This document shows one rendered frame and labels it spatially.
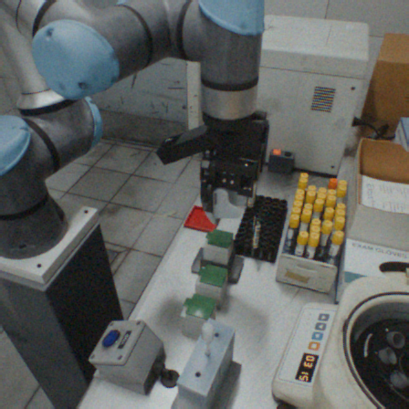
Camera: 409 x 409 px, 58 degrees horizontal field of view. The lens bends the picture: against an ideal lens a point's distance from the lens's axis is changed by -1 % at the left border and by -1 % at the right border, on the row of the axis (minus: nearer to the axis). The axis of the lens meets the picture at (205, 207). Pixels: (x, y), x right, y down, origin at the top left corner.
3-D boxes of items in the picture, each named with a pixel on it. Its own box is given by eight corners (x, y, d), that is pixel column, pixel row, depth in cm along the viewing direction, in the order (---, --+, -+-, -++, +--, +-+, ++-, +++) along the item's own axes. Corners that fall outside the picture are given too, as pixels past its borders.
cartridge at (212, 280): (202, 286, 69) (202, 262, 65) (226, 292, 68) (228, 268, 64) (194, 303, 66) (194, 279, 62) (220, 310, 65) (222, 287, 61)
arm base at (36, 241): (-27, 240, 74) (-48, 202, 68) (34, 199, 84) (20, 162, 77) (25, 271, 68) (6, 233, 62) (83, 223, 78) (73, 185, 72)
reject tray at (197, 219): (194, 207, 86) (194, 204, 86) (222, 214, 84) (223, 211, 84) (183, 226, 81) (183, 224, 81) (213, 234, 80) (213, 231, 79)
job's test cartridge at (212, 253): (209, 251, 74) (209, 228, 70) (233, 257, 73) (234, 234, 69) (203, 267, 71) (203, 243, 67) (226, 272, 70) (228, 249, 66)
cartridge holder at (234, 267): (200, 251, 76) (200, 238, 73) (244, 262, 74) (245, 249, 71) (191, 271, 72) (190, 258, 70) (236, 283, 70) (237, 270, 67)
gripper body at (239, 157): (251, 203, 55) (258, 129, 47) (195, 191, 57) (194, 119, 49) (262, 173, 61) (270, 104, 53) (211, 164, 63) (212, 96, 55)
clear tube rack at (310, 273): (291, 212, 85) (297, 186, 80) (337, 221, 82) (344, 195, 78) (274, 280, 70) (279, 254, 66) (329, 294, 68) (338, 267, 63)
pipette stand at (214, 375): (200, 350, 60) (199, 314, 53) (241, 367, 57) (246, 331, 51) (170, 409, 53) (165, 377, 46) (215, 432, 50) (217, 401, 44)
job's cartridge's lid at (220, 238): (209, 229, 70) (209, 226, 69) (234, 235, 69) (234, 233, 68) (203, 244, 67) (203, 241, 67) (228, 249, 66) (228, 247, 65)
